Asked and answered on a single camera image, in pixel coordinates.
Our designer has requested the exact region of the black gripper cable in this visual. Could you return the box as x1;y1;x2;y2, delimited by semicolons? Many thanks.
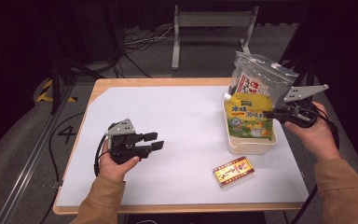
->
38;111;110;224
290;101;340;224

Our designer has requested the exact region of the yellow black hazard tape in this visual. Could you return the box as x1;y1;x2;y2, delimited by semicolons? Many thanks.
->
35;78;77;104

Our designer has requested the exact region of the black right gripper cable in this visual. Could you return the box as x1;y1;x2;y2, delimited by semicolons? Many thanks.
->
290;101;340;224

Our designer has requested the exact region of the yellow spouted pouch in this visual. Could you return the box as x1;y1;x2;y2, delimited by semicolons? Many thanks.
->
223;91;275;140

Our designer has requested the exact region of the person's left hand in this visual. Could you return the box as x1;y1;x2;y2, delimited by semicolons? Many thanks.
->
98;139;141;183

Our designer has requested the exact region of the person's right hand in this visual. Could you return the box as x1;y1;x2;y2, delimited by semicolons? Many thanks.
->
283;102;343;163

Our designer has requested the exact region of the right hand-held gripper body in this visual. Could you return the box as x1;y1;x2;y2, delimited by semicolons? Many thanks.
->
281;83;330;129

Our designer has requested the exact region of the white plastic container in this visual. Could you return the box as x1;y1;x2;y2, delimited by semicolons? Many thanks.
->
222;99;278;156

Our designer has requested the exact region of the small red yellow box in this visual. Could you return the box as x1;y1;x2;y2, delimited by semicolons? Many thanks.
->
213;156;255;189

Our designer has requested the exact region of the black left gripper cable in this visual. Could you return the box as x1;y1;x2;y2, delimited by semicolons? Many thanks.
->
38;111;110;224

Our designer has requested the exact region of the black metal stand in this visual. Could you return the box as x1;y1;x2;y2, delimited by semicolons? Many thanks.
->
47;6;107;116
278;8;317;94

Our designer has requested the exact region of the clear dried seaweed bag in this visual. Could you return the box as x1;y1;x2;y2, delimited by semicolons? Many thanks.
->
227;50;300;108

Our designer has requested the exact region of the bundle of floor cables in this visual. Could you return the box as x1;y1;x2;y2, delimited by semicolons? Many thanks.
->
123;25;175;52

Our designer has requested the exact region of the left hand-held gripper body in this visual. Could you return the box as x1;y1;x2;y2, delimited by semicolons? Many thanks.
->
104;118;153;165

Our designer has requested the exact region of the white table mat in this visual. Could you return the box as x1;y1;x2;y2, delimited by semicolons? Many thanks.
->
55;85;310;208

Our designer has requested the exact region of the grey metal stand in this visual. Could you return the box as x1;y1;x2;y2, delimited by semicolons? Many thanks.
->
171;4;260;71

